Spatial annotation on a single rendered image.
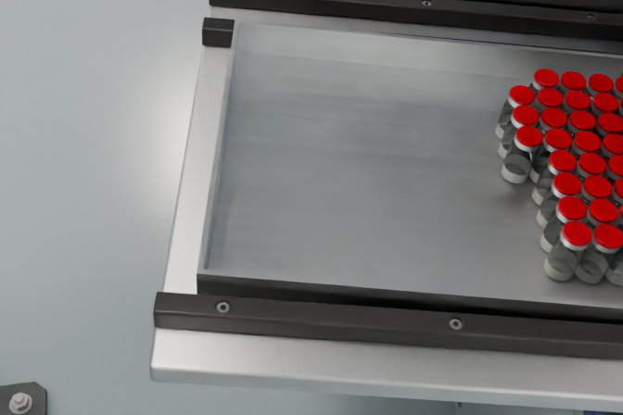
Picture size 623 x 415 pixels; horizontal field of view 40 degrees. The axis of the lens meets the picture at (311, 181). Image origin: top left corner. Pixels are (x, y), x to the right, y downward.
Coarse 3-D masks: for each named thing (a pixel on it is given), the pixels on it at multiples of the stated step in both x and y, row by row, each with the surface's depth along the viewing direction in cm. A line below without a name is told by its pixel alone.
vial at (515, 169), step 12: (516, 132) 65; (528, 132) 66; (540, 132) 66; (516, 144) 66; (528, 144) 65; (516, 156) 66; (528, 156) 66; (504, 168) 68; (516, 168) 67; (528, 168) 67; (516, 180) 68
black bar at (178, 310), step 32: (160, 320) 57; (192, 320) 56; (224, 320) 56; (256, 320) 56; (288, 320) 56; (320, 320) 57; (352, 320) 57; (384, 320) 57; (416, 320) 57; (448, 320) 57; (480, 320) 58; (512, 320) 58; (544, 320) 58; (544, 352) 58; (576, 352) 58; (608, 352) 58
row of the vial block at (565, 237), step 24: (552, 72) 70; (552, 96) 68; (552, 120) 67; (552, 144) 65; (552, 168) 64; (552, 192) 63; (576, 192) 62; (552, 216) 62; (576, 216) 61; (552, 240) 63; (576, 240) 59; (552, 264) 62; (576, 264) 61
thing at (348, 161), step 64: (256, 64) 75; (320, 64) 75; (384, 64) 76; (448, 64) 76; (512, 64) 75; (576, 64) 75; (256, 128) 70; (320, 128) 70; (384, 128) 71; (448, 128) 72; (256, 192) 65; (320, 192) 66; (384, 192) 67; (448, 192) 67; (512, 192) 68; (256, 256) 62; (320, 256) 62; (384, 256) 63; (448, 256) 63; (512, 256) 64; (576, 320) 59
